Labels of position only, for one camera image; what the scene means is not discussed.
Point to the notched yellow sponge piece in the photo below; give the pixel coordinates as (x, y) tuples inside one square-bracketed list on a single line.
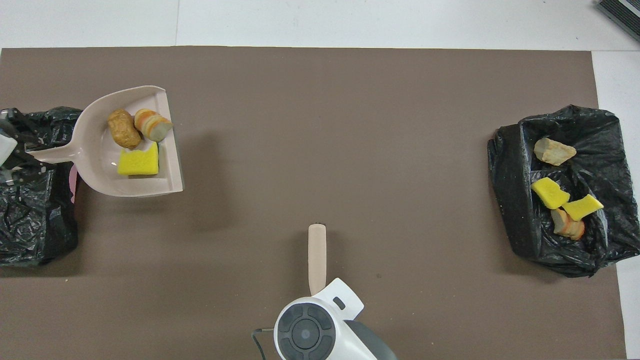
[(138, 162)]

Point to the pale croissant piece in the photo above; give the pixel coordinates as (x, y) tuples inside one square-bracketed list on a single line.
[(552, 151)]

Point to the brown table mat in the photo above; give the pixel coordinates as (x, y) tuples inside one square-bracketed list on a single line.
[(320, 100)]

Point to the black trash bag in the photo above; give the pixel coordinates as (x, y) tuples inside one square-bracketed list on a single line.
[(35, 225), (510, 200)]

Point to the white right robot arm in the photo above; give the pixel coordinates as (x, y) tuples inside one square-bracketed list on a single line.
[(305, 332)]

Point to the beige plastic dustpan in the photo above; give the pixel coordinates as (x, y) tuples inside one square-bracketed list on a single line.
[(95, 165)]

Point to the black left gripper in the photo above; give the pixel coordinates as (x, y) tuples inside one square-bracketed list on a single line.
[(10, 120)]

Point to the orange striped croissant piece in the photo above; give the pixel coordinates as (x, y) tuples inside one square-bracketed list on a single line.
[(570, 227)]

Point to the pink plastic bin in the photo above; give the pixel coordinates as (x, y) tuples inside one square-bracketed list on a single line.
[(74, 187)]

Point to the black ribbed device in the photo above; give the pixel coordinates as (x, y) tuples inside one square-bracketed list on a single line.
[(622, 12)]

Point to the brown bread roll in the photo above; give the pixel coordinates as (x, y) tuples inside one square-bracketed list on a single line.
[(124, 129)]

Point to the small yellow sponge piece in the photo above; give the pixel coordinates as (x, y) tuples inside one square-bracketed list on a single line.
[(584, 207)]

